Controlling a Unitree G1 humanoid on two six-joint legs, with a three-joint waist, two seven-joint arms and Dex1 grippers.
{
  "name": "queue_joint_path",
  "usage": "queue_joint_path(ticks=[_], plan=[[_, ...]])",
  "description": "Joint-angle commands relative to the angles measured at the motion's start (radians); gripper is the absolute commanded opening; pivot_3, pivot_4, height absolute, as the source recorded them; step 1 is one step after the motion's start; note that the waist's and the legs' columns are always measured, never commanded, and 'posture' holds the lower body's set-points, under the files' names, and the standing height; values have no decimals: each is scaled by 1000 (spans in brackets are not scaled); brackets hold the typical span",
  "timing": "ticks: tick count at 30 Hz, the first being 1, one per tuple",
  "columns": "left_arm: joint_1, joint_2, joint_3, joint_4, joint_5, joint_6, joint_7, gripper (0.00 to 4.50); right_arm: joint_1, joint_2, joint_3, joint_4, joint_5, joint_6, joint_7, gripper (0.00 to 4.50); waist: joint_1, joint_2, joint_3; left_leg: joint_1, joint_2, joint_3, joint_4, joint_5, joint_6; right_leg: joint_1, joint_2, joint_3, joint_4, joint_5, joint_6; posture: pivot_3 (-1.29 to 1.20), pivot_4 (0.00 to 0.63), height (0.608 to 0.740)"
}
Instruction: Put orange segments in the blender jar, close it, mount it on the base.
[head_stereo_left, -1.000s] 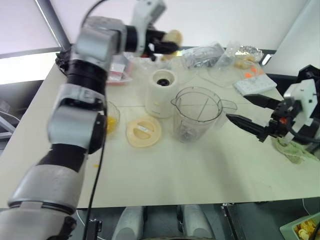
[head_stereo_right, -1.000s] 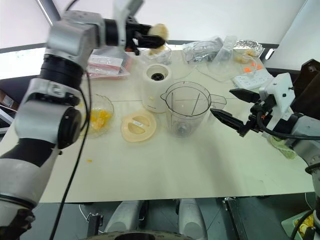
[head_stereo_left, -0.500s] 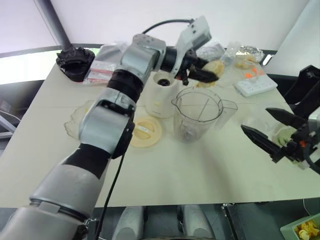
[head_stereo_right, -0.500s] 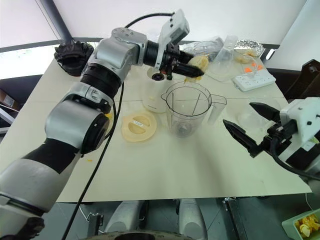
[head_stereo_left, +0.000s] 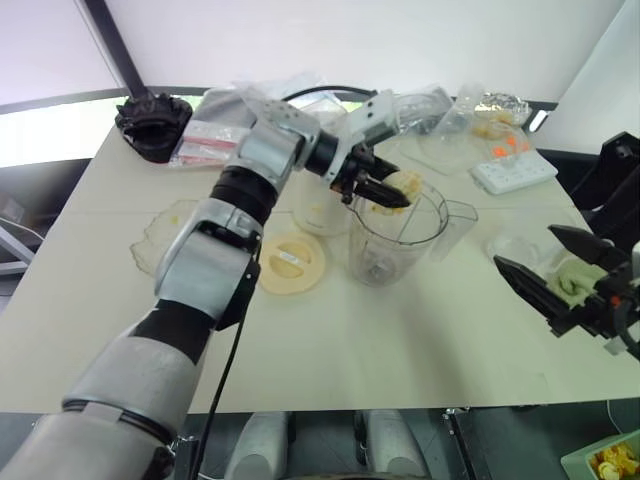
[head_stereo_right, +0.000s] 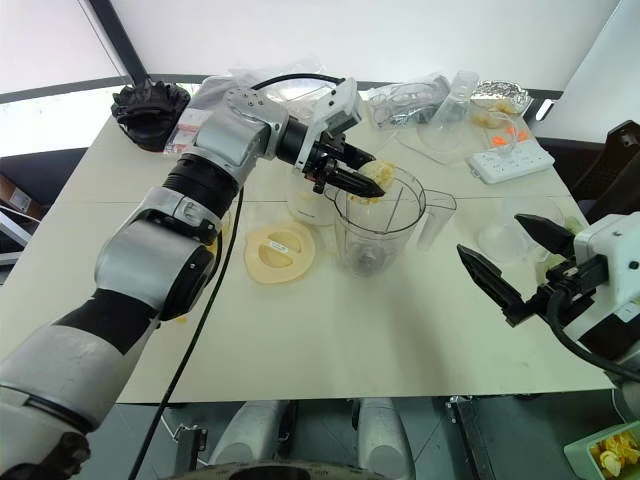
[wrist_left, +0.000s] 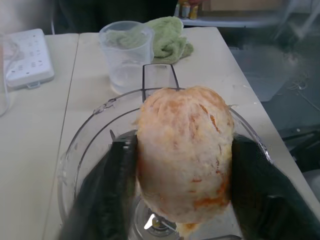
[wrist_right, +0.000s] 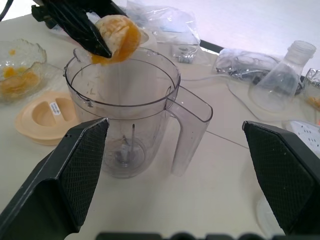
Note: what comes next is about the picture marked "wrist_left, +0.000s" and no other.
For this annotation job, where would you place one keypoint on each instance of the white background table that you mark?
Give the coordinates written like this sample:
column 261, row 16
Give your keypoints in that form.
column 232, row 21

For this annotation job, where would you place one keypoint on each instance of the clear plastic blender jar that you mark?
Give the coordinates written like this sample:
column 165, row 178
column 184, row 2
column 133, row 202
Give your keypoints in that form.
column 82, row 140

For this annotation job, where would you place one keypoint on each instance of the white power strip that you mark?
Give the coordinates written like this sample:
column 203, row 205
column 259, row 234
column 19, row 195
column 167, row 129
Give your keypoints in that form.
column 27, row 57

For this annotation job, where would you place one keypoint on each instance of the clear plastic measuring cup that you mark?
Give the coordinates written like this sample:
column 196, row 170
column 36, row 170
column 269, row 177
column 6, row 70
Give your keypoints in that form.
column 127, row 57

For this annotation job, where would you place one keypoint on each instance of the green terry towel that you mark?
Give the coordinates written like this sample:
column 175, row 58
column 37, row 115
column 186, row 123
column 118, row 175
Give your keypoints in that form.
column 170, row 42

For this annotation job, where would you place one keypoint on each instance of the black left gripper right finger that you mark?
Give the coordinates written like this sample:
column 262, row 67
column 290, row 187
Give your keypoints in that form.
column 265, row 195

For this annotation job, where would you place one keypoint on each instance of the peeled orange segment chunk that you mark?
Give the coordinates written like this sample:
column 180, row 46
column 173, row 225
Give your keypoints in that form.
column 185, row 155

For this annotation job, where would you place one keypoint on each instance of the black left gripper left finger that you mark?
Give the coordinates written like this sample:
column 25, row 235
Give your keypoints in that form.
column 110, row 190

